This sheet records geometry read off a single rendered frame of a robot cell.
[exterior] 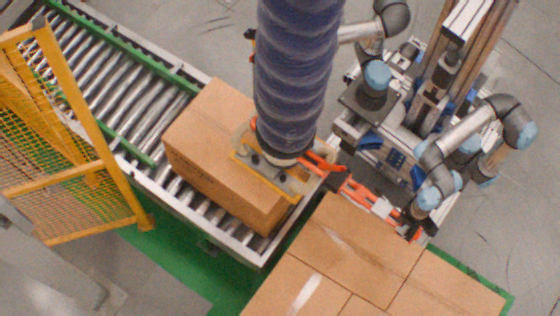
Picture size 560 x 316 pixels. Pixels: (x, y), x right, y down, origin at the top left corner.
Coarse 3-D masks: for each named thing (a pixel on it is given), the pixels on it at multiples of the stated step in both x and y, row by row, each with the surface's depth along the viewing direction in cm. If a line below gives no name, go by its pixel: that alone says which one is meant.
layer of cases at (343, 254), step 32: (320, 224) 294; (352, 224) 294; (384, 224) 295; (288, 256) 287; (320, 256) 287; (352, 256) 288; (384, 256) 288; (416, 256) 288; (288, 288) 280; (320, 288) 281; (352, 288) 281; (384, 288) 282; (416, 288) 282; (448, 288) 282; (480, 288) 282
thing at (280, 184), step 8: (248, 144) 245; (232, 152) 243; (256, 152) 243; (240, 160) 242; (248, 160) 242; (256, 160) 240; (248, 168) 241; (256, 176) 240; (264, 176) 239; (280, 176) 237; (288, 176) 240; (296, 176) 240; (272, 184) 239; (280, 184) 238; (288, 184) 238; (304, 184) 239; (280, 192) 238; (288, 192) 237; (296, 200) 236
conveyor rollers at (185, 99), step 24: (24, 24) 337; (72, 48) 332; (96, 48) 329; (48, 72) 323; (72, 72) 322; (120, 72) 323; (96, 96) 317; (120, 96) 318; (168, 96) 317; (168, 120) 312; (144, 144) 307; (144, 168) 302; (168, 168) 301; (168, 192) 297; (192, 192) 297; (216, 216) 293; (288, 216) 295; (240, 240) 289; (264, 240) 289
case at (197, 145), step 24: (216, 96) 273; (240, 96) 273; (192, 120) 268; (216, 120) 268; (240, 120) 269; (168, 144) 264; (192, 144) 263; (216, 144) 264; (192, 168) 270; (216, 168) 260; (240, 168) 260; (216, 192) 277; (240, 192) 256; (264, 192) 256; (240, 216) 285; (264, 216) 257
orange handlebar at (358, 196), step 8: (312, 152) 232; (304, 160) 230; (320, 160) 230; (312, 168) 229; (352, 184) 227; (360, 184) 227; (344, 192) 227; (352, 192) 226; (360, 192) 226; (368, 192) 226; (360, 200) 224; (376, 200) 225; (368, 208) 224; (392, 224) 222
